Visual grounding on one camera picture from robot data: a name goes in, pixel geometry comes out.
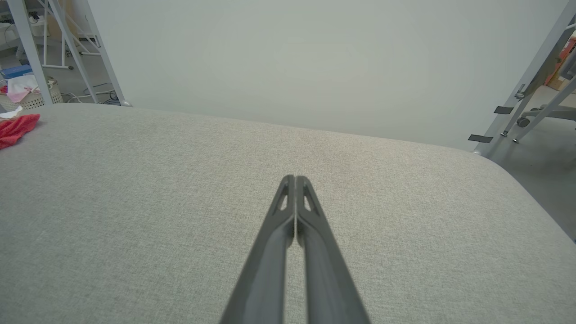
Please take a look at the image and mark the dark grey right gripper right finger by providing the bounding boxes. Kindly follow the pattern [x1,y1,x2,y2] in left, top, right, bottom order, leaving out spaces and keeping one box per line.
[296,176,371,324]

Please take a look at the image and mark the pink and white cloth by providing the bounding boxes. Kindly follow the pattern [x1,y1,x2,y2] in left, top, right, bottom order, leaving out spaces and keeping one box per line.
[7,75,42,104]

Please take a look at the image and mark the white metal frame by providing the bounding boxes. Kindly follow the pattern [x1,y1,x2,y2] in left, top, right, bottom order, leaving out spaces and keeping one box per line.
[7,0,132,107]
[472,0,576,156]

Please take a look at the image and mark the grey wheeled chair base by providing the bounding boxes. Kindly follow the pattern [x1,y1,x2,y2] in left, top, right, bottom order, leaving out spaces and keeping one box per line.
[517,104,576,128]

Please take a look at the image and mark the cream woven laundry basket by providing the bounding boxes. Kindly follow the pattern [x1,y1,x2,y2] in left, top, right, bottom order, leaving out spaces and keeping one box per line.
[0,79,63,111]

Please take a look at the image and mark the red Bulls jersey white sleeves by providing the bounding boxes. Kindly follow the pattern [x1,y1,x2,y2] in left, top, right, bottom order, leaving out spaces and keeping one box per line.
[0,107,41,150]

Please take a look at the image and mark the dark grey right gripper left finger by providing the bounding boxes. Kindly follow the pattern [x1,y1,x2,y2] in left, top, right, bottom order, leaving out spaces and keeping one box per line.
[220,175,296,324]

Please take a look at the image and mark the orange cardboard box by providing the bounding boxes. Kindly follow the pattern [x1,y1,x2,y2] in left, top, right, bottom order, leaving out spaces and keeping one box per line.
[544,36,576,91]

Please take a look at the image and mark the white floor cable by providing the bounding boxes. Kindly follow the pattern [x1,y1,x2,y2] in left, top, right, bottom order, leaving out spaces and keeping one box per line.
[63,89,118,105]

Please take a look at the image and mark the blue box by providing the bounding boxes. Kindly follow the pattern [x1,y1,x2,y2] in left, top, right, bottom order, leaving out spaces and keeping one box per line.
[0,64,33,80]

